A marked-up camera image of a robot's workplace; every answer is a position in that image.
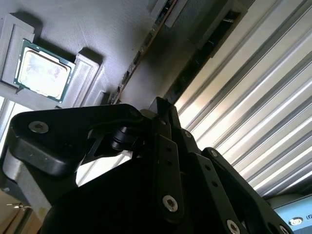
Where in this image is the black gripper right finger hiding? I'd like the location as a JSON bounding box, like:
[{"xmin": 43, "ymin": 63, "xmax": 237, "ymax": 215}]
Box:
[{"xmin": 169, "ymin": 104, "xmax": 293, "ymax": 234}]

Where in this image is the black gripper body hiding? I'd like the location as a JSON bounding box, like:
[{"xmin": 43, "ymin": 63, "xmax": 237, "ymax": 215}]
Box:
[{"xmin": 42, "ymin": 156, "xmax": 229, "ymax": 234}]

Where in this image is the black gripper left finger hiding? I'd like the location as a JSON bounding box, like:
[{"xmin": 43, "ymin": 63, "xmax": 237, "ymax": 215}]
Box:
[{"xmin": 8, "ymin": 96, "xmax": 186, "ymax": 224}]

